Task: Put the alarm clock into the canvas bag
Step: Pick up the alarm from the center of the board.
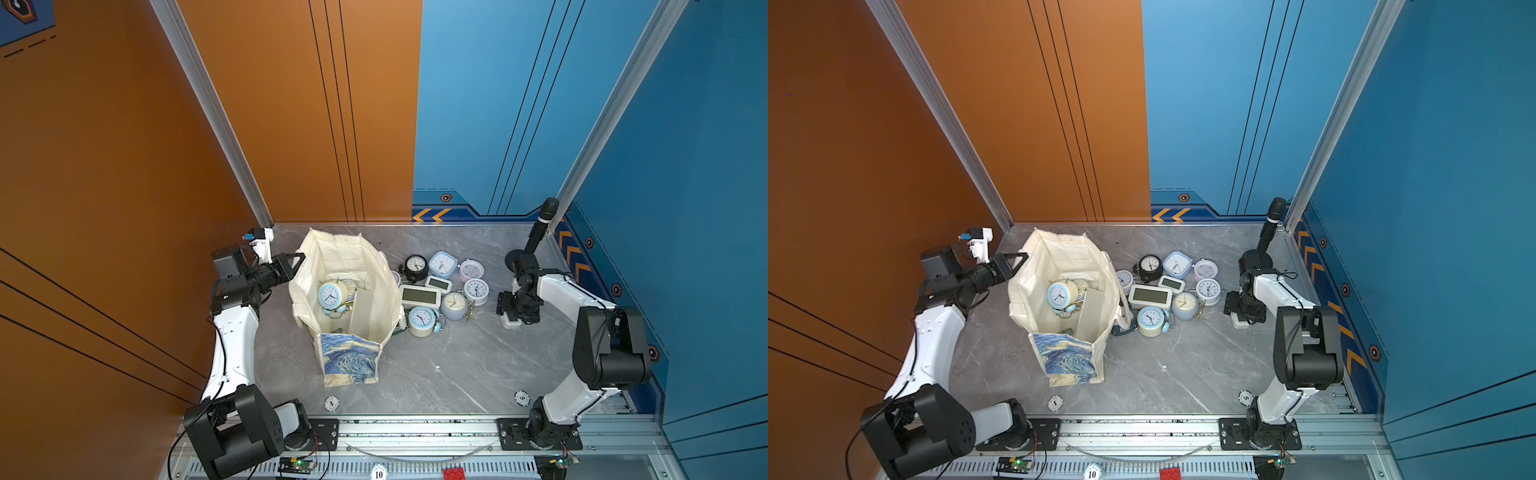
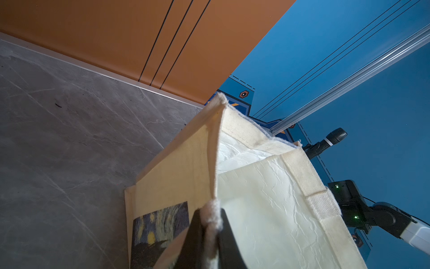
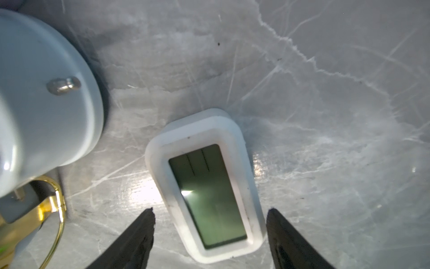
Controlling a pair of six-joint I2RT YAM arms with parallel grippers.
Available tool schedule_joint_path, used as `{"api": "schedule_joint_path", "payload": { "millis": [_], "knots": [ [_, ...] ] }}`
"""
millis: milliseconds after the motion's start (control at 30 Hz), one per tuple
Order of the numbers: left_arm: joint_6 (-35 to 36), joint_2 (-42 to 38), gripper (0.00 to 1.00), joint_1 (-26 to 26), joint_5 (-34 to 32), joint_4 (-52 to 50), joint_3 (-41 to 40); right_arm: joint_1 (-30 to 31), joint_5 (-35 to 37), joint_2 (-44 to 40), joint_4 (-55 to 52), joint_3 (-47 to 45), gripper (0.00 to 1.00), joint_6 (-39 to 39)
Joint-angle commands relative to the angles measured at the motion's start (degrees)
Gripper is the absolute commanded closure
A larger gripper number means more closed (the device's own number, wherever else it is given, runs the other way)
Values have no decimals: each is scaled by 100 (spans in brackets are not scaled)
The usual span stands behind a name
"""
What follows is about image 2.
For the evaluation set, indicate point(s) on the black microphone on stand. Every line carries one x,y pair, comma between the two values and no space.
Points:
330,140

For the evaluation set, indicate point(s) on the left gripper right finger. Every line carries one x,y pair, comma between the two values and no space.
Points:
229,256

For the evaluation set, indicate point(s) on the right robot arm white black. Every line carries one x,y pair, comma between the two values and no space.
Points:
400,224

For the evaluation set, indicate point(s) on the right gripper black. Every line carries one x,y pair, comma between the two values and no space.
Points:
355,211

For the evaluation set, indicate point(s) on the cream canvas bag starry print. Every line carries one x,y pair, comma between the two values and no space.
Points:
281,213

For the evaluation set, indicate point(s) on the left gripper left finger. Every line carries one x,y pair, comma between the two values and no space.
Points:
191,254

